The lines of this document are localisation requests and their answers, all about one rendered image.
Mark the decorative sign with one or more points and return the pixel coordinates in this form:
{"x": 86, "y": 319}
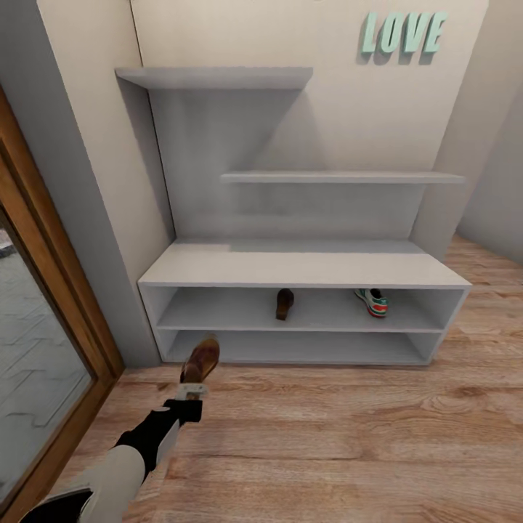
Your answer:
{"x": 415, "y": 25}

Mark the door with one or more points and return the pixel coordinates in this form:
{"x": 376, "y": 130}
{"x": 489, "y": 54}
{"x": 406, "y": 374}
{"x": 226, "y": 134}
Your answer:
{"x": 58, "y": 360}

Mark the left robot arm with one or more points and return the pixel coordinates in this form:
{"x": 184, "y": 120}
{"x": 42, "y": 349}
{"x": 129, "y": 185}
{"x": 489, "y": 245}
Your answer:
{"x": 103, "y": 493}

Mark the gym shoe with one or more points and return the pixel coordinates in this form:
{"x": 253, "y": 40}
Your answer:
{"x": 376, "y": 302}

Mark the sandal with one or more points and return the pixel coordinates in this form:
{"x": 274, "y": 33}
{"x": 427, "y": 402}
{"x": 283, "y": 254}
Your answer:
{"x": 202, "y": 362}
{"x": 285, "y": 299}

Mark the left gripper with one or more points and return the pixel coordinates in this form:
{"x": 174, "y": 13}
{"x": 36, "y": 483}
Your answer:
{"x": 191, "y": 408}

